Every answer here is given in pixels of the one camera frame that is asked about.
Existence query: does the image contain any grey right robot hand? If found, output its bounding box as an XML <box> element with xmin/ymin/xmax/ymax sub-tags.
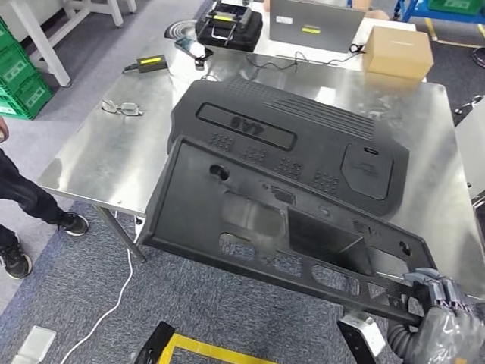
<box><xmin>403</xmin><ymin>267</ymin><xmax>485</xmax><ymax>364</ymax></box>

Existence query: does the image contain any black plastic plate bracket part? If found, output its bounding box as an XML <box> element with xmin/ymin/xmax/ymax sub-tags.
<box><xmin>138</xmin><ymin>134</ymin><xmax>437</xmax><ymax>328</ymax></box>

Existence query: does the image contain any blue metal shelf rack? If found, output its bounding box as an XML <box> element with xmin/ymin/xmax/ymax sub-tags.
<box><xmin>393</xmin><ymin>0</ymin><xmax>485</xmax><ymax>24</ymax></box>

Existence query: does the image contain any stainless steel workbench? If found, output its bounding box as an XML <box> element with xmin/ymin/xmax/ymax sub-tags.
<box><xmin>38</xmin><ymin>37</ymin><xmax>485</xmax><ymax>303</ymax></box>

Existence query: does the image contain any pale grey side table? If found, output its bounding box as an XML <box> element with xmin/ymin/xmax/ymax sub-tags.
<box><xmin>454</xmin><ymin>99</ymin><xmax>485</xmax><ymax>203</ymax></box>

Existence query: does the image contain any large black engine cover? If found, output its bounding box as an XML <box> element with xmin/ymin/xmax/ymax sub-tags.
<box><xmin>167</xmin><ymin>75</ymin><xmax>410</xmax><ymax>218</ymax></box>

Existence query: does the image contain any brown cardboard box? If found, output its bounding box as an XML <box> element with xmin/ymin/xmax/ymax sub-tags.
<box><xmin>363</xmin><ymin>25</ymin><xmax>435</xmax><ymax>81</ymax></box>

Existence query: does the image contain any yellow floor tape outline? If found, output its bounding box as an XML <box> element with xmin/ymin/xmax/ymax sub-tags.
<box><xmin>157</xmin><ymin>333</ymin><xmax>278</xmax><ymax>364</ymax></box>

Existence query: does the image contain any green plastic crate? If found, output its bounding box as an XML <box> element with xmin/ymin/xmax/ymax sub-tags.
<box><xmin>428</xmin><ymin>0</ymin><xmax>484</xmax><ymax>16</ymax></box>
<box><xmin>0</xmin><ymin>17</ymin><xmax>11</xmax><ymax>52</ymax></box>
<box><xmin>0</xmin><ymin>72</ymin><xmax>54</xmax><ymax>121</ymax></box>
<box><xmin>0</xmin><ymin>42</ymin><xmax>38</xmax><ymax>95</ymax></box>

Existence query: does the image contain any dark grey flat panel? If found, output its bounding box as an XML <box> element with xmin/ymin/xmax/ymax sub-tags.
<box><xmin>269</xmin><ymin>0</ymin><xmax>367</xmax><ymax>55</ymax></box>

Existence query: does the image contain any black carry bag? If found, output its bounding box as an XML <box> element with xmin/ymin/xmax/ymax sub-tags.
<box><xmin>195</xmin><ymin>0</ymin><xmax>264</xmax><ymax>53</ymax></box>

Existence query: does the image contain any white power strip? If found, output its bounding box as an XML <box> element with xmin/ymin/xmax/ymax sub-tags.
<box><xmin>134</xmin><ymin>215</ymin><xmax>148</xmax><ymax>243</ymax></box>

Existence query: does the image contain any black phone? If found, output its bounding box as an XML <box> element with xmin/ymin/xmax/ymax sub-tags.
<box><xmin>174</xmin><ymin>36</ymin><xmax>214</xmax><ymax>61</ymax></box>

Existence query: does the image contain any black round ribbed disc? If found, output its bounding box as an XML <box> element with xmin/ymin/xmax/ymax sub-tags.
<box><xmin>164</xmin><ymin>20</ymin><xmax>198</xmax><ymax>42</ymax></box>

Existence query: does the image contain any black power adapter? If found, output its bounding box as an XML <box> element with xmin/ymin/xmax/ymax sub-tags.
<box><xmin>136</xmin><ymin>54</ymin><xmax>168</xmax><ymax>74</ymax></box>

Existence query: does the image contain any silver floor outlet box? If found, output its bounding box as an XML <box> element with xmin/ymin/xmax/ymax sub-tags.
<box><xmin>11</xmin><ymin>325</ymin><xmax>57</xmax><ymax>364</ymax></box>

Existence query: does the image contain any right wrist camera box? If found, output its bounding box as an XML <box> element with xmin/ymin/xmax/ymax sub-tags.
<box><xmin>337</xmin><ymin>312</ymin><xmax>387</xmax><ymax>364</ymax></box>

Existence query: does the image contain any white floor cable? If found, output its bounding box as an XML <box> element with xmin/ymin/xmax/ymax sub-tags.
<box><xmin>60</xmin><ymin>248</ymin><xmax>134</xmax><ymax>364</ymax></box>

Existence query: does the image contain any white table frame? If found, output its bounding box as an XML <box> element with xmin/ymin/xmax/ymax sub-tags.
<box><xmin>9</xmin><ymin>0</ymin><xmax>138</xmax><ymax>88</ymax></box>

